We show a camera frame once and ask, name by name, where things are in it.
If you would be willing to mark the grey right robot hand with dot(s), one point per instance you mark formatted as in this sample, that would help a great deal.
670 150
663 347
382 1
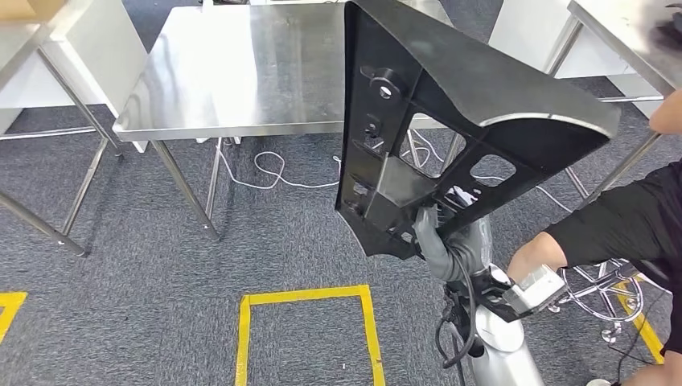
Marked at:
471 250

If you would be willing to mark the black plastic plate bracket part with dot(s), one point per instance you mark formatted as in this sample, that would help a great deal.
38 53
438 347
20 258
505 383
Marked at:
453 64

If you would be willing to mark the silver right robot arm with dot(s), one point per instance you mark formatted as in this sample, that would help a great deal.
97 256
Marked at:
501 351

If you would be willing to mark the stainless steel workbench table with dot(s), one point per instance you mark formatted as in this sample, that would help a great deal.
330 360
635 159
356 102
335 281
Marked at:
21 42
612 32
240 69

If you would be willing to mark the yellow floor tape square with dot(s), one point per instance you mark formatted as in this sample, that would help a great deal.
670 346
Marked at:
10 303
645 330
367 330

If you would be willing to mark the black stool with chrome base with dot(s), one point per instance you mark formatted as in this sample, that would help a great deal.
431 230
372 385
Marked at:
602 290

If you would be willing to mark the person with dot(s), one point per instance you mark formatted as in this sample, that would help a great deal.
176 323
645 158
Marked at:
612 224

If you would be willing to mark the white cabinet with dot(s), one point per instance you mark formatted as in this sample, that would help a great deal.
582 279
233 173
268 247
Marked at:
527 42
101 53

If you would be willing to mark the cardboard box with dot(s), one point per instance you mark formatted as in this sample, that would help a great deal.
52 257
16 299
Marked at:
26 8

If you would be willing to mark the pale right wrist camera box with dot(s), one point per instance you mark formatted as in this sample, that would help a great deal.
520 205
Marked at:
535 290

